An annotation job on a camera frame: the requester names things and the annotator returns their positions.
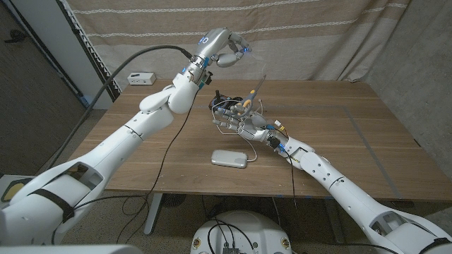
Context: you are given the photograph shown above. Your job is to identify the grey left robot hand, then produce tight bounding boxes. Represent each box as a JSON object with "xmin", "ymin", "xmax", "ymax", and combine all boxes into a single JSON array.
[{"xmin": 182, "ymin": 27, "xmax": 253, "ymax": 85}]

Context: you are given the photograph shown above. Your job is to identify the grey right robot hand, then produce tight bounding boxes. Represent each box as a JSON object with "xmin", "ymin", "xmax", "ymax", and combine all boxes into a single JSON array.
[{"xmin": 211, "ymin": 105, "xmax": 285, "ymax": 150}]

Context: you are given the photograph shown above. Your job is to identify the grey yellow handled scissors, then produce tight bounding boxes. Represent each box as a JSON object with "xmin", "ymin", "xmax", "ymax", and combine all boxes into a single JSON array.
[{"xmin": 232, "ymin": 73, "xmax": 268, "ymax": 118}]

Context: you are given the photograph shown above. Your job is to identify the clear plastic bag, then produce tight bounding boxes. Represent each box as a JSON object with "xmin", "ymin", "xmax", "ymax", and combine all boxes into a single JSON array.
[{"xmin": 246, "ymin": 49, "xmax": 270, "ymax": 80}]

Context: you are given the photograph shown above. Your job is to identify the silver power bank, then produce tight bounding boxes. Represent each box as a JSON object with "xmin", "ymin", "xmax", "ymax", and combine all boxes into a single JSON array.
[{"xmin": 210, "ymin": 149, "xmax": 249, "ymax": 169}]

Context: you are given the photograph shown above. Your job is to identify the white power strip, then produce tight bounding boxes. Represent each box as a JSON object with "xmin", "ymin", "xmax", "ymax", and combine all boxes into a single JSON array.
[{"xmin": 127, "ymin": 72, "xmax": 157, "ymax": 86}]

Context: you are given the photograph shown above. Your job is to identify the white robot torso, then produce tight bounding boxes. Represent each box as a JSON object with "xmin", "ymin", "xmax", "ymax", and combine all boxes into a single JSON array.
[{"xmin": 190, "ymin": 210, "xmax": 293, "ymax": 254}]

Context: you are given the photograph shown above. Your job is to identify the beige striped curtain backdrop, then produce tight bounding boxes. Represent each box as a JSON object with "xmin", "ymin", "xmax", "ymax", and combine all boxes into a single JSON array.
[{"xmin": 65, "ymin": 0, "xmax": 412, "ymax": 91}]

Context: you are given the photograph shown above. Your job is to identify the black round floor object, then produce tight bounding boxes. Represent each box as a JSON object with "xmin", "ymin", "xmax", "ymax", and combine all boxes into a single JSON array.
[{"xmin": 160, "ymin": 193, "xmax": 187, "ymax": 208}]

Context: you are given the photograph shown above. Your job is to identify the white table leg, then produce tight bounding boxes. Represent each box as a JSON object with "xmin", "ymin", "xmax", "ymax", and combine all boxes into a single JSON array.
[
  {"xmin": 323, "ymin": 198, "xmax": 346, "ymax": 244},
  {"xmin": 143, "ymin": 193, "xmax": 163, "ymax": 236}
]

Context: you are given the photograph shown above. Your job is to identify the white charging cable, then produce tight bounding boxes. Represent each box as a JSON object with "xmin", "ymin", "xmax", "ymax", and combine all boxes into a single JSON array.
[{"xmin": 210, "ymin": 98, "xmax": 264, "ymax": 162}]

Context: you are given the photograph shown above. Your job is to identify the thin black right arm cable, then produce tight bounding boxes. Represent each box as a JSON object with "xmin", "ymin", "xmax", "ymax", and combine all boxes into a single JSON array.
[{"xmin": 285, "ymin": 151, "xmax": 299, "ymax": 212}]

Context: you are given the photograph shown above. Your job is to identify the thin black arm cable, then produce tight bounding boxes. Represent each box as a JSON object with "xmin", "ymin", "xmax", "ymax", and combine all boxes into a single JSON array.
[
  {"xmin": 72, "ymin": 90, "xmax": 198, "ymax": 244},
  {"xmin": 285, "ymin": 151, "xmax": 299, "ymax": 212}
]

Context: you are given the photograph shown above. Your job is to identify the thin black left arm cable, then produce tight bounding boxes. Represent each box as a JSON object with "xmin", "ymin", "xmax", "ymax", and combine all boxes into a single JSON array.
[{"xmin": 72, "ymin": 90, "xmax": 198, "ymax": 244}]

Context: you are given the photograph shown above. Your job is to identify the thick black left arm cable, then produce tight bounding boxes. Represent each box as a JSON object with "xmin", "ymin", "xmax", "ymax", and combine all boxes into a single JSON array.
[{"xmin": 45, "ymin": 44, "xmax": 194, "ymax": 171}]

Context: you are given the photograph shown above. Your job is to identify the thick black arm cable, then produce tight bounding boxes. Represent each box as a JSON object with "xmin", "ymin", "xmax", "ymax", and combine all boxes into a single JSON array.
[
  {"xmin": 45, "ymin": 44, "xmax": 194, "ymax": 171},
  {"xmin": 331, "ymin": 241, "xmax": 400, "ymax": 254}
]

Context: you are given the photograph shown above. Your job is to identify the black zigzag frame strip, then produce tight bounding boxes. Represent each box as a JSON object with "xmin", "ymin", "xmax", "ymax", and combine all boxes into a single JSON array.
[{"xmin": 56, "ymin": 0, "xmax": 123, "ymax": 102}]

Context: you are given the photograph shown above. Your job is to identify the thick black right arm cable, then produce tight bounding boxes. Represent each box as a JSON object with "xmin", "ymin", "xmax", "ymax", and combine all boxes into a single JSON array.
[{"xmin": 331, "ymin": 241, "xmax": 400, "ymax": 254}]

